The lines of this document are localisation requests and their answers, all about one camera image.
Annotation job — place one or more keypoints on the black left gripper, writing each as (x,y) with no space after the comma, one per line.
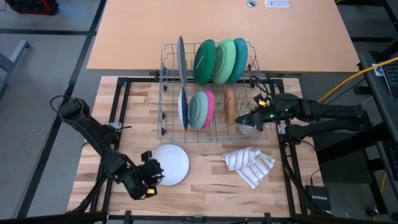
(143,180)

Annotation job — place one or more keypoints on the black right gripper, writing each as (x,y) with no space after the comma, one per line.
(280,107)

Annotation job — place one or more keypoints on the purple plate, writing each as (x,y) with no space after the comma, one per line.
(174,165)

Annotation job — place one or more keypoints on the beige plate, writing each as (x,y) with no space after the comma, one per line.
(230,106)

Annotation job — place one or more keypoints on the pink plate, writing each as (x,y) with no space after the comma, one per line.
(211,109)

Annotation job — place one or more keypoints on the pale sage green plate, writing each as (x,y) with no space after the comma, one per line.
(197,109)

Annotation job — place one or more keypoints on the teal plate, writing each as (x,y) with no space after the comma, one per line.
(242,59)

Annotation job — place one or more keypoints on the white and navy plate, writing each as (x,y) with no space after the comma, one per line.
(183,109)

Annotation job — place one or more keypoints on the light green plate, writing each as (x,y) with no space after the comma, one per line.
(224,61)

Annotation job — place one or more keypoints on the dark green plate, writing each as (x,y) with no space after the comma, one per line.
(204,62)

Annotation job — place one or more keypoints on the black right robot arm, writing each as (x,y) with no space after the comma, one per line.
(335,112)

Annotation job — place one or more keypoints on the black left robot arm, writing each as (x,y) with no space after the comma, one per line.
(93,130)

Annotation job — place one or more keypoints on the white striped towel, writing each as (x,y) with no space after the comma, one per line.
(248,166)

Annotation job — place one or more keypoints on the grey plate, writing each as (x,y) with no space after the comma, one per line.
(181,60)

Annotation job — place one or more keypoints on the white power strip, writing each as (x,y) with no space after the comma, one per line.
(277,3)

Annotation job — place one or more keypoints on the light wooden desk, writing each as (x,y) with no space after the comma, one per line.
(140,31)

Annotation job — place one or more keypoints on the black keyboard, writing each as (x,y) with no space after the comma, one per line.
(391,77)

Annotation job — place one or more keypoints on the grey bench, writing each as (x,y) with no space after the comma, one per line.
(14,56)

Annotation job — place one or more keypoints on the red and black crate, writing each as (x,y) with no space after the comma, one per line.
(31,6)

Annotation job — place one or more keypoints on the black metal rig frame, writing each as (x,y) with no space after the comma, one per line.
(186,219)

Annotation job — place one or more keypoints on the black Netgear switch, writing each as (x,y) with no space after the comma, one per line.
(318,199)

